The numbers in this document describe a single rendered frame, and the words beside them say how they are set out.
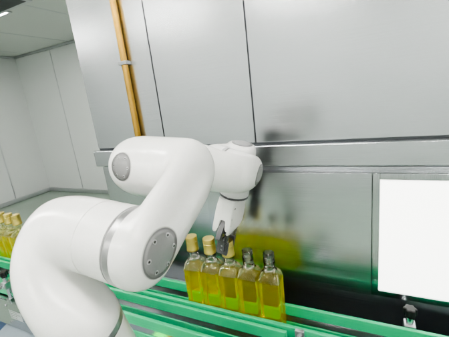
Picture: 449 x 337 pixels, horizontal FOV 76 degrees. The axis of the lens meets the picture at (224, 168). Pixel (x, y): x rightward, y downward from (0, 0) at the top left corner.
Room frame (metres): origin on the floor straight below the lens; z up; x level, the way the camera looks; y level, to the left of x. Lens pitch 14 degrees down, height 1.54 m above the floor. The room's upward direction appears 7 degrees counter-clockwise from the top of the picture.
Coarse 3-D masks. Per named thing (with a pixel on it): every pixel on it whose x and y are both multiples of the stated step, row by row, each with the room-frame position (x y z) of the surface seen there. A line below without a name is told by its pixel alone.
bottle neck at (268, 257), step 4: (264, 252) 0.67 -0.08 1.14; (268, 252) 0.68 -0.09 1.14; (272, 252) 0.66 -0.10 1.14; (264, 256) 0.66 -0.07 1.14; (268, 256) 0.65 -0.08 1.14; (272, 256) 0.66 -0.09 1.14; (264, 260) 0.66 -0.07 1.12; (268, 260) 0.65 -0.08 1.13; (272, 260) 0.65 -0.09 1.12; (264, 264) 0.66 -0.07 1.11; (268, 264) 0.65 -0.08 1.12; (272, 264) 0.65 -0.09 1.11; (264, 268) 0.66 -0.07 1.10; (268, 268) 0.65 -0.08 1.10; (272, 268) 0.65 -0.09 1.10
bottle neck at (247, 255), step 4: (244, 248) 0.70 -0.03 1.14; (248, 248) 0.70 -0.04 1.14; (244, 252) 0.68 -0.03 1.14; (248, 252) 0.68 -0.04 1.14; (252, 252) 0.69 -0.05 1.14; (244, 256) 0.68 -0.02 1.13; (248, 256) 0.68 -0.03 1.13; (252, 256) 0.68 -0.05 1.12; (244, 260) 0.68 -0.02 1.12; (248, 260) 0.68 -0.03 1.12; (252, 260) 0.68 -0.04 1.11; (244, 264) 0.68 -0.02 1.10; (248, 264) 0.68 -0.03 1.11; (252, 264) 0.68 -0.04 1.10; (248, 268) 0.68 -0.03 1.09
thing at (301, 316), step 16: (160, 288) 0.88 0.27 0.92; (176, 288) 0.85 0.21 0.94; (288, 304) 0.68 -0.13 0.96; (288, 320) 0.68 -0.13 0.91; (304, 320) 0.66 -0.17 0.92; (320, 320) 0.64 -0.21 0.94; (336, 320) 0.62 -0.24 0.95; (352, 320) 0.61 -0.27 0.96; (368, 320) 0.60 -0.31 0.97; (352, 336) 0.61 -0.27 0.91; (368, 336) 0.59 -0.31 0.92; (384, 336) 0.58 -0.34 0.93; (400, 336) 0.56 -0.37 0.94; (416, 336) 0.55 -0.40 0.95; (432, 336) 0.53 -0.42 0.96; (448, 336) 0.52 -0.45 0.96
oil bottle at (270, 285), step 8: (264, 272) 0.66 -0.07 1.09; (272, 272) 0.65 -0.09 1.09; (280, 272) 0.66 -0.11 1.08; (264, 280) 0.65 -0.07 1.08; (272, 280) 0.64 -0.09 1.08; (280, 280) 0.65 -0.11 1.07; (264, 288) 0.65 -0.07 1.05; (272, 288) 0.64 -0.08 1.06; (280, 288) 0.64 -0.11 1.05; (264, 296) 0.65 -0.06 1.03; (272, 296) 0.64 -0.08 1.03; (280, 296) 0.64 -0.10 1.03; (264, 304) 0.65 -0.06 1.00; (272, 304) 0.64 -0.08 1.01; (280, 304) 0.63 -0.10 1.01; (264, 312) 0.65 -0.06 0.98; (272, 312) 0.64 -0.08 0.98; (280, 312) 0.63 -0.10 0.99; (280, 320) 0.63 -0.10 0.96
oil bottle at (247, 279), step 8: (256, 264) 0.70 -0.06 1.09; (240, 272) 0.68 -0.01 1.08; (248, 272) 0.67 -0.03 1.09; (256, 272) 0.67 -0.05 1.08; (240, 280) 0.67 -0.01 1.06; (248, 280) 0.66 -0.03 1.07; (256, 280) 0.66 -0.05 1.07; (240, 288) 0.68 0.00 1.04; (248, 288) 0.66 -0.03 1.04; (256, 288) 0.66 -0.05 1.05; (240, 296) 0.68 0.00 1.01; (248, 296) 0.67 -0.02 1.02; (256, 296) 0.66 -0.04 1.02; (240, 304) 0.68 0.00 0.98; (248, 304) 0.67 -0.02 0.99; (256, 304) 0.66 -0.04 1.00; (248, 312) 0.67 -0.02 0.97; (256, 312) 0.66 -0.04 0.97
